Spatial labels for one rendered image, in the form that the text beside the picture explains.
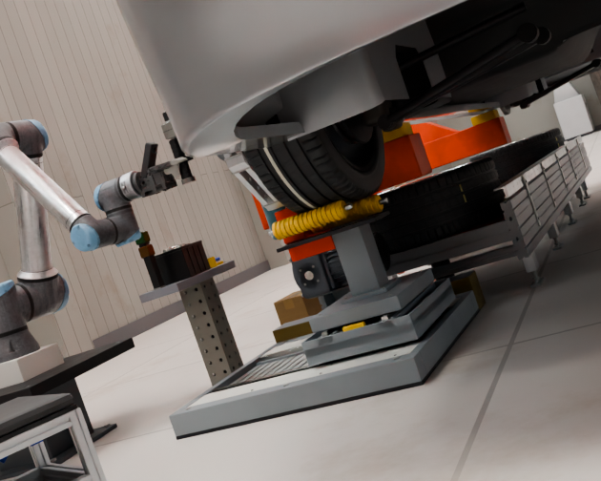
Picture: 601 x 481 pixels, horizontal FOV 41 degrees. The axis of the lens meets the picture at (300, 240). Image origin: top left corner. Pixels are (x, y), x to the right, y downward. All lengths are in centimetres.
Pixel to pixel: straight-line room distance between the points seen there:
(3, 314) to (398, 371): 150
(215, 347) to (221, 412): 62
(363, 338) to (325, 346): 13
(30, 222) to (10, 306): 31
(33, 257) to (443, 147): 266
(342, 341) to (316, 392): 19
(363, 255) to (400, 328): 31
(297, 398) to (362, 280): 45
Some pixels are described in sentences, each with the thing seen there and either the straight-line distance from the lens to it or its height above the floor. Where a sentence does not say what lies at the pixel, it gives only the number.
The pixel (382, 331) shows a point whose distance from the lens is 238.
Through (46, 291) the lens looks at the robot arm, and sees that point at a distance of 318.
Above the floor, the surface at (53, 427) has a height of 28.
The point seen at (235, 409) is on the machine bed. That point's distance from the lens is 248.
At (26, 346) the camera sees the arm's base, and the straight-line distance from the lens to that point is 309.
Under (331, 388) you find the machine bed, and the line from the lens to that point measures 232.
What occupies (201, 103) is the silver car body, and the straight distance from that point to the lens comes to 167.
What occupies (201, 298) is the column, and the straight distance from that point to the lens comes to 306.
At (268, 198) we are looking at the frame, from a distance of 255.
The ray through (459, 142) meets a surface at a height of 62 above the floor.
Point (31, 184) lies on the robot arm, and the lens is 284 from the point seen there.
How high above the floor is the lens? 55
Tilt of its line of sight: 2 degrees down
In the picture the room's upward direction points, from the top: 19 degrees counter-clockwise
